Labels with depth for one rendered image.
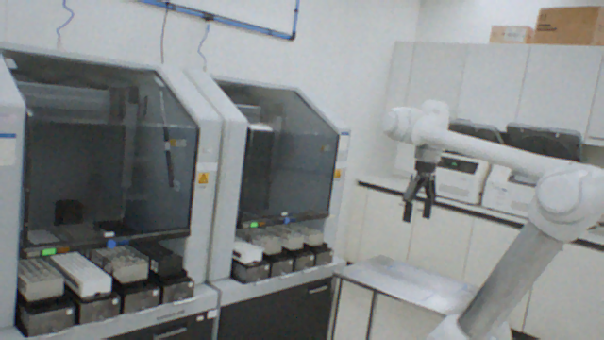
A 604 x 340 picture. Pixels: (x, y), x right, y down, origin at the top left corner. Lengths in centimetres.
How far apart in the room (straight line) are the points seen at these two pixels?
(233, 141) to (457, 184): 246
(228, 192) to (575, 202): 134
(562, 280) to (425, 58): 216
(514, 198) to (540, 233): 264
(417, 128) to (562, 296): 261
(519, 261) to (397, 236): 312
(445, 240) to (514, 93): 130
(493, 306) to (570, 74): 296
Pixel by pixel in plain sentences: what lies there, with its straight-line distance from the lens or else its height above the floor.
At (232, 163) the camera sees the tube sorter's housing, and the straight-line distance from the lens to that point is 209.
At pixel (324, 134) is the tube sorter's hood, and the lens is 245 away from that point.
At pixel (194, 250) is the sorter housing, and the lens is 209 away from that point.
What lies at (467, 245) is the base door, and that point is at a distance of 417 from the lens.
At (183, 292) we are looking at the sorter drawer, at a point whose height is 77.
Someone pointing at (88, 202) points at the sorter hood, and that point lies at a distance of 178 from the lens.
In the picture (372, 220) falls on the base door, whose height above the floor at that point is 54.
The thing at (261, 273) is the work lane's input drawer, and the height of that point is 77.
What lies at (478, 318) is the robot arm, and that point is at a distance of 148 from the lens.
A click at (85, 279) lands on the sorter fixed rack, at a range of 186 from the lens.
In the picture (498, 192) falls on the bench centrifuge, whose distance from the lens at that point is 403.
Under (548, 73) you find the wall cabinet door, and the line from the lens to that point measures 426.
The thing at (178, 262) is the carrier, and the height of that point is 86.
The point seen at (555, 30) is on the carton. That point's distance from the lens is 436.
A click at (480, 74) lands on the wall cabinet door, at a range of 444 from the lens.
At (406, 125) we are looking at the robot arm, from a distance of 157.
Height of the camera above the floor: 156
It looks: 8 degrees down
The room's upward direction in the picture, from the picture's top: 8 degrees clockwise
